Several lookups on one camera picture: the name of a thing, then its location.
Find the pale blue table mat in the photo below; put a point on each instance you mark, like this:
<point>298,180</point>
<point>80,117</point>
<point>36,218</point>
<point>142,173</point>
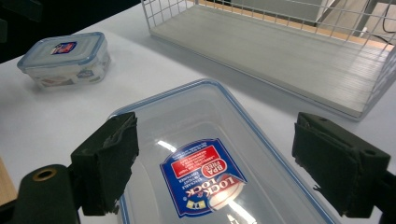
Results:
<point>62,124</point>

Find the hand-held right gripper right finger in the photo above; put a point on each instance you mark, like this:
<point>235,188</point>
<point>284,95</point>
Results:
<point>336,161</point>

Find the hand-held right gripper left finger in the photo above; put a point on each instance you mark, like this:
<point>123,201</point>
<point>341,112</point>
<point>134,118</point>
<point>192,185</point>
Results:
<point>104,161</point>

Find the small clear plastic food container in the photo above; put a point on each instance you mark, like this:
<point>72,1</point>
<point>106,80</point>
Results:
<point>62,62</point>

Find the large clear plastic food container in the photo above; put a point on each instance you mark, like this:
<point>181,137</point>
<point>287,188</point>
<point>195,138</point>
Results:
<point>199,121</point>

